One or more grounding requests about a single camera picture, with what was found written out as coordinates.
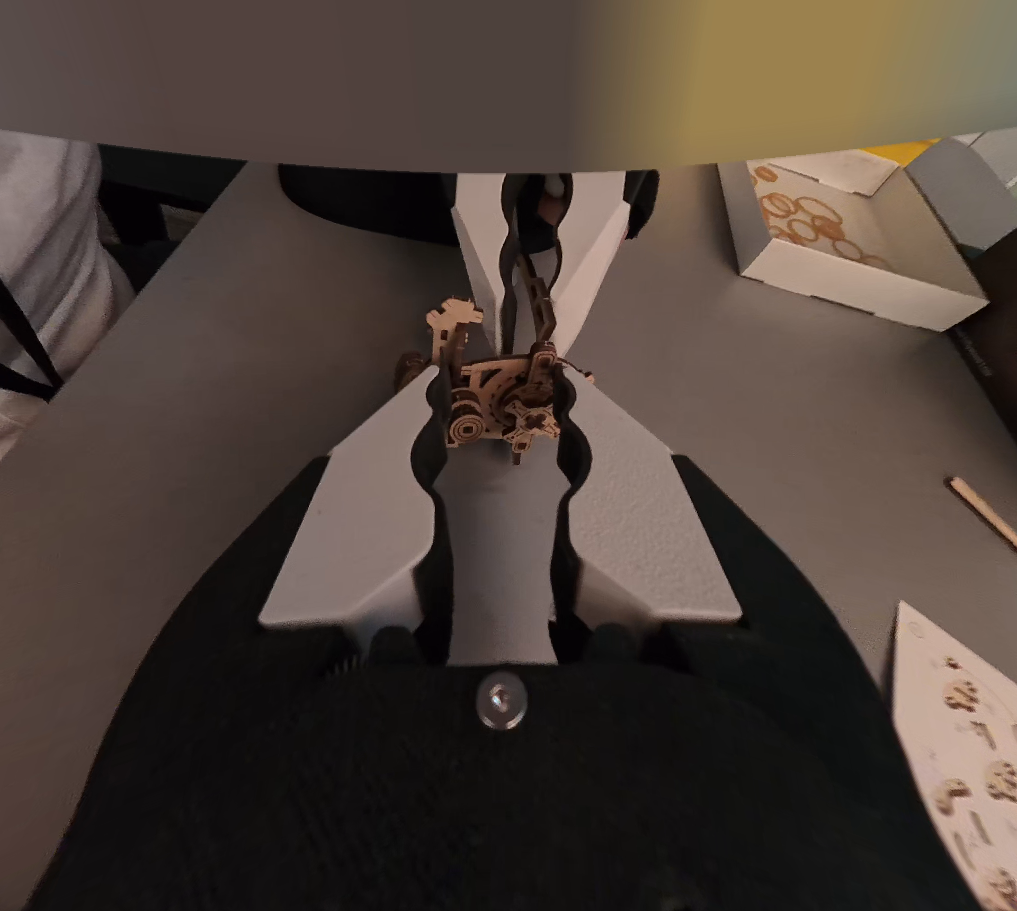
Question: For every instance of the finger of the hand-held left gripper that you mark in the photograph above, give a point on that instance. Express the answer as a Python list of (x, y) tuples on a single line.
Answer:
[(473, 228), (600, 228)]

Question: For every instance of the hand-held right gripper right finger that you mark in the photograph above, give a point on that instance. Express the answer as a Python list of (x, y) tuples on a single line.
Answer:
[(643, 530)]

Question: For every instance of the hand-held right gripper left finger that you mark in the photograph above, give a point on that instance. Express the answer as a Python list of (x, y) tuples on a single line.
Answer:
[(357, 530)]

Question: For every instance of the dark wooden link part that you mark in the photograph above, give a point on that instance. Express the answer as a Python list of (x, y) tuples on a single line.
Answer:
[(542, 299)]

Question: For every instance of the wooden gear model assembly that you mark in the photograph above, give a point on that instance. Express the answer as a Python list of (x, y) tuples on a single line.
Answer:
[(485, 402)]

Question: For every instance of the black model kit box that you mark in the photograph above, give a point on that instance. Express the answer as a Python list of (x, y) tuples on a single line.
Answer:
[(993, 339)]

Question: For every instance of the person's left hand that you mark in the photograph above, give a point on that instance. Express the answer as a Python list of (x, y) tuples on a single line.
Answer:
[(549, 212)]

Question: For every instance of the pile of wooden rings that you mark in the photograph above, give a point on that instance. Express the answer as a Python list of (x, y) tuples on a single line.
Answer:
[(810, 220)]

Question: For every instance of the white cardboard box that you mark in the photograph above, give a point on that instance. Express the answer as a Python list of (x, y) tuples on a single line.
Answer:
[(858, 291)]

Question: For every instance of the yellow plastic bin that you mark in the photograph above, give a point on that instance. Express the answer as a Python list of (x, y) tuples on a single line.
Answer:
[(898, 150)]

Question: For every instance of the black chair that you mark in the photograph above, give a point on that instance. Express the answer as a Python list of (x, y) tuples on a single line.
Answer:
[(175, 188)]

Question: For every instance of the grey box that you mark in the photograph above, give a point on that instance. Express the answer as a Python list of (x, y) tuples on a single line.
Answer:
[(961, 188)]

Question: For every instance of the thin wooden stick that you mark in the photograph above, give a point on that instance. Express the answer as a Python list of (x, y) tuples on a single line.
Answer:
[(984, 514)]

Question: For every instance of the assembly instruction sheet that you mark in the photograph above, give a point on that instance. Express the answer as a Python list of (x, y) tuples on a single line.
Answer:
[(953, 728)]

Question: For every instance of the person's white shirt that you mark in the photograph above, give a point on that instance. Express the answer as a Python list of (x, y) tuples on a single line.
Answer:
[(48, 236)]

